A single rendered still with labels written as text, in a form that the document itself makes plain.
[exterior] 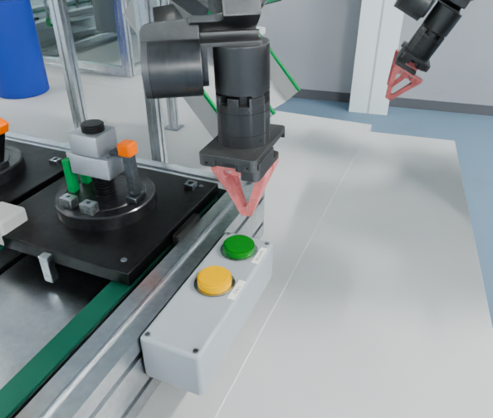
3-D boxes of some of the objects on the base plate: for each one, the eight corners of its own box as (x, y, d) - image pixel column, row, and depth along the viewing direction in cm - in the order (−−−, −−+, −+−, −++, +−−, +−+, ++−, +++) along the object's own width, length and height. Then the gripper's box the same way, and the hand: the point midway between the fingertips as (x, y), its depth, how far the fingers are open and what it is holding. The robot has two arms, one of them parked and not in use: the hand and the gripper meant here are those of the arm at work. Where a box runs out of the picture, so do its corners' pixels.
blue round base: (60, 87, 151) (41, -4, 137) (23, 102, 139) (-3, 3, 124) (23, 81, 156) (1, -8, 142) (-16, 95, 144) (-44, 0, 130)
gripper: (256, 108, 44) (258, 243, 52) (288, 78, 52) (285, 199, 60) (190, 101, 46) (202, 231, 54) (231, 73, 54) (236, 191, 62)
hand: (246, 209), depth 56 cm, fingers closed
